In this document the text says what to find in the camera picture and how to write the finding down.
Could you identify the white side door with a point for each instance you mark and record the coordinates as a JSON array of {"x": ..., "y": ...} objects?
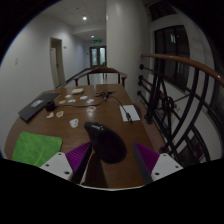
[{"x": 54, "y": 65}]

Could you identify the green mouse pad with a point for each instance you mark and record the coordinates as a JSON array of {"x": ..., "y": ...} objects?
[{"x": 35, "y": 148}]

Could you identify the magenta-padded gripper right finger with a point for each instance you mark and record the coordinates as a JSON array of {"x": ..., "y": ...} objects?
[{"x": 165, "y": 165}]

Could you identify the dark framed window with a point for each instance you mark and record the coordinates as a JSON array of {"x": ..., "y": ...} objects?
[{"x": 171, "y": 53}]

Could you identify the black closed laptop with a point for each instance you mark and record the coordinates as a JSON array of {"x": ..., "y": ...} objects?
[{"x": 35, "y": 106}]

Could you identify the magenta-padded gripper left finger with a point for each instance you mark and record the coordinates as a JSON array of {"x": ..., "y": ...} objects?
[{"x": 58, "y": 163}]

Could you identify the black railing with wooden handrail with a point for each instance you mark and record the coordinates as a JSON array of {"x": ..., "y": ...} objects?
[{"x": 186, "y": 61}]

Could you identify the small white sticker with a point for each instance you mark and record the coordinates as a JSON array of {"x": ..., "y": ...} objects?
[
  {"x": 90, "y": 101},
  {"x": 71, "y": 100},
  {"x": 83, "y": 97},
  {"x": 68, "y": 96}
]

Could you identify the green exit sign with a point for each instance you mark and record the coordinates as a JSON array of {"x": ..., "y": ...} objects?
[{"x": 97, "y": 41}]

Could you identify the white paper sheet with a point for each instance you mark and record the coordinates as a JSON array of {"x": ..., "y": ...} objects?
[{"x": 130, "y": 111}]

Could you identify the glass double door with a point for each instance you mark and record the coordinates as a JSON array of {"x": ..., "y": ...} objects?
[{"x": 98, "y": 56}]

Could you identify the red and white sticker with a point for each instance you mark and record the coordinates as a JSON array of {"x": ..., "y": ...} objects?
[{"x": 91, "y": 109}]

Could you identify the small black cup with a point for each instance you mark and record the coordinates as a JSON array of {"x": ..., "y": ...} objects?
[{"x": 50, "y": 106}]

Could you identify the small beige sticker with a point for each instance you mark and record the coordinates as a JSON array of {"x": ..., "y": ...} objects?
[
  {"x": 62, "y": 102},
  {"x": 50, "y": 115}
]

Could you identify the wooden armchair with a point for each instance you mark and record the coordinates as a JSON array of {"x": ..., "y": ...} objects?
[{"x": 101, "y": 70}]

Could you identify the black vertical computer mouse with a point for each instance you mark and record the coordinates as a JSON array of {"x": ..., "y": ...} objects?
[{"x": 108, "y": 143}]

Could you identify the small white box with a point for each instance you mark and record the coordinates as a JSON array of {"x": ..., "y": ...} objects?
[{"x": 77, "y": 91}]

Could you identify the orange and white sticker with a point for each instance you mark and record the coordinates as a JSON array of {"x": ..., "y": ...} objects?
[{"x": 59, "y": 114}]

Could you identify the large white sticker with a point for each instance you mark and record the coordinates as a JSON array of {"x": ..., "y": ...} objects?
[{"x": 74, "y": 123}]

